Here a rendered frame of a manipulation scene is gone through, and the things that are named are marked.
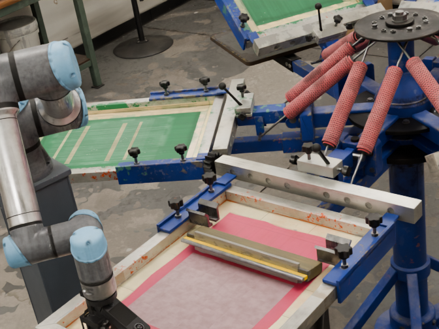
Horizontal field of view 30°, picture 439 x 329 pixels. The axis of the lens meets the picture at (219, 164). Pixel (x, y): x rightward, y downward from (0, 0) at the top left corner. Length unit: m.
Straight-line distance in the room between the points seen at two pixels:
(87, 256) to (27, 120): 0.66
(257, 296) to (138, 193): 2.59
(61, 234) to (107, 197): 2.83
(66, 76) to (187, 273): 0.67
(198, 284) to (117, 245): 2.06
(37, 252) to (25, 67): 0.42
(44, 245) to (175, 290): 0.47
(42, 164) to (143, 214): 2.10
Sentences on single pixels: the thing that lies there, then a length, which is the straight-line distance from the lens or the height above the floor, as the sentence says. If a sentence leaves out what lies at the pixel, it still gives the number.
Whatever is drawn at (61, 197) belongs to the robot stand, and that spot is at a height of 1.12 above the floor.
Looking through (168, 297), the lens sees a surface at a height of 0.97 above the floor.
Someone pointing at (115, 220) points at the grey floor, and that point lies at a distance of 4.44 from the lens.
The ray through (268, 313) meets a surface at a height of 0.97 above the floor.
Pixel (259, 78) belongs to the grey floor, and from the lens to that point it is 5.83.
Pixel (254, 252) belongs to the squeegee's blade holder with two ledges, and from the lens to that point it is 2.19.
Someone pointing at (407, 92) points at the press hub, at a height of 1.09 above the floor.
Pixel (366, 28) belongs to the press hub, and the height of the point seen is 1.31.
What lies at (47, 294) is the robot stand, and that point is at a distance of 2.53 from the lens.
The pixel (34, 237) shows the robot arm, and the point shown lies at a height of 1.33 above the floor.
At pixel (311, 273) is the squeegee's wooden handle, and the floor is 0.99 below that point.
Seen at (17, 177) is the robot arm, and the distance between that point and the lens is 1.88.
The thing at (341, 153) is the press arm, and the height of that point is 1.04.
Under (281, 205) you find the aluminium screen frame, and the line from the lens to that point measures 2.41.
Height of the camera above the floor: 2.27
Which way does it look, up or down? 28 degrees down
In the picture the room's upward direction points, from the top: 10 degrees counter-clockwise
